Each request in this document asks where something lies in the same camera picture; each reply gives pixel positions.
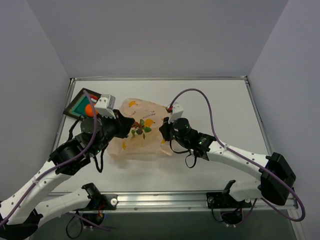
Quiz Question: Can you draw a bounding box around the aluminium front rail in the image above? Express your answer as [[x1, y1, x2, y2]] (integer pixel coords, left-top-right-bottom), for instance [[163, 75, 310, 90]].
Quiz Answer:
[[44, 191, 299, 213]]

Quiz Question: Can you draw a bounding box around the purple cable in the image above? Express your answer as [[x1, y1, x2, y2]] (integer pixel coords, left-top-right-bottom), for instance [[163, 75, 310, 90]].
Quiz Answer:
[[0, 90, 113, 232], [169, 88, 306, 226]]

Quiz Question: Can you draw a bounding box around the banana print plastic bag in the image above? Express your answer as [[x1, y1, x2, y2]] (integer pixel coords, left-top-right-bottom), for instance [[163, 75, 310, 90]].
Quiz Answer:
[[107, 98, 173, 159]]

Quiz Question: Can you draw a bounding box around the orange fake fruit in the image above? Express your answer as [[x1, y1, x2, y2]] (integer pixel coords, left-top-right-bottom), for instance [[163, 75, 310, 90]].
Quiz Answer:
[[84, 104, 99, 118]]

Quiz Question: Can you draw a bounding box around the green square plate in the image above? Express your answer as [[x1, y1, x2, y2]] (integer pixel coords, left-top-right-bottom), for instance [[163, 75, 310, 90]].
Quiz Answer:
[[63, 88, 101, 119]]

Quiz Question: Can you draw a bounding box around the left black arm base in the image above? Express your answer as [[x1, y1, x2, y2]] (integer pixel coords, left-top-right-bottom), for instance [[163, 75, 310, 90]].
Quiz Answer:
[[81, 193, 118, 226]]

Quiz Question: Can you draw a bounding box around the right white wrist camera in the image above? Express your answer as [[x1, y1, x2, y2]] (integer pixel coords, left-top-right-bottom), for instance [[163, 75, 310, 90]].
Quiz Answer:
[[166, 102, 184, 124]]

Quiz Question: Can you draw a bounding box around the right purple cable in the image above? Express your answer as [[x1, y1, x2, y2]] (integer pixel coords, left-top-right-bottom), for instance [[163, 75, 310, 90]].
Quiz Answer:
[[169, 88, 306, 226]]

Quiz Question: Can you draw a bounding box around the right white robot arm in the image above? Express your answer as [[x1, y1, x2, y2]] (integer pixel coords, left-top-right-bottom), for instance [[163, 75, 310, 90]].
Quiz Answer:
[[159, 117, 296, 207]]

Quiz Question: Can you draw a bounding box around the fake strawberry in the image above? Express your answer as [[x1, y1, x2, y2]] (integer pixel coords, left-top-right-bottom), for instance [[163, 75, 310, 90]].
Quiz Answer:
[[131, 118, 155, 140]]

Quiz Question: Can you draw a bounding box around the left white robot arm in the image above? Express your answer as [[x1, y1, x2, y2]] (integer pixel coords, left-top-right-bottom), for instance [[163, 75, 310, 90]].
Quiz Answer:
[[0, 109, 135, 240]]

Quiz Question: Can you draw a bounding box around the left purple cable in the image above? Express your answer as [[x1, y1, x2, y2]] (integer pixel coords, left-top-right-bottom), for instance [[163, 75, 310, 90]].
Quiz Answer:
[[0, 90, 113, 232]]

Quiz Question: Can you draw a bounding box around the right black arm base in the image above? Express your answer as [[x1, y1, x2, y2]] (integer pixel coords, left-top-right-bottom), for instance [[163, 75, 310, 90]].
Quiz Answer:
[[206, 192, 252, 226]]

